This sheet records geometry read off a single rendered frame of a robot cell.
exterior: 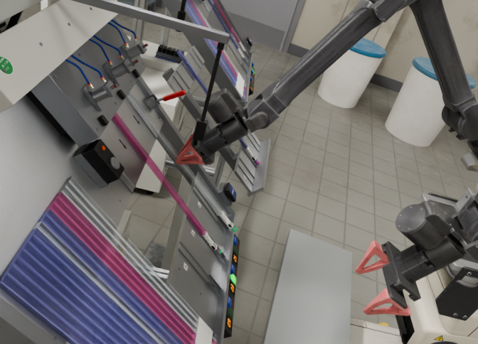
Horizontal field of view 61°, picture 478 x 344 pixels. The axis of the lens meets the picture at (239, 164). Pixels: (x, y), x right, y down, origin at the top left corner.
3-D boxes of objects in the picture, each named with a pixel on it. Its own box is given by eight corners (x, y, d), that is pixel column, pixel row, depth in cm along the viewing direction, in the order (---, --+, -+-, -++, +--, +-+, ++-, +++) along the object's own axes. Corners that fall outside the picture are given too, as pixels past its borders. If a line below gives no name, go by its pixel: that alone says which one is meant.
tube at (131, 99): (233, 229, 122) (236, 228, 122) (233, 232, 121) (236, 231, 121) (126, 94, 97) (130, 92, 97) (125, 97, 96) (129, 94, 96)
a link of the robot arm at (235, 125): (251, 136, 99) (252, 126, 104) (236, 114, 96) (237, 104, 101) (227, 148, 102) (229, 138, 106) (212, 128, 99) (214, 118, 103)
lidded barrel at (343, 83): (311, 99, 400) (336, 42, 366) (314, 81, 440) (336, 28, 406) (360, 116, 399) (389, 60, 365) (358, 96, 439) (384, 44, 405)
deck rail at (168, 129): (217, 217, 132) (234, 212, 130) (216, 222, 131) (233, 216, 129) (72, 17, 98) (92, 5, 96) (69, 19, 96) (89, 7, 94)
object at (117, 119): (217, 251, 112) (222, 249, 112) (216, 255, 111) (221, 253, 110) (102, 101, 88) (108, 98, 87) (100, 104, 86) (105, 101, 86)
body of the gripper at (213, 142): (192, 148, 99) (218, 133, 97) (196, 127, 107) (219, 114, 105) (208, 166, 102) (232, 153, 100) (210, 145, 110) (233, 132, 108)
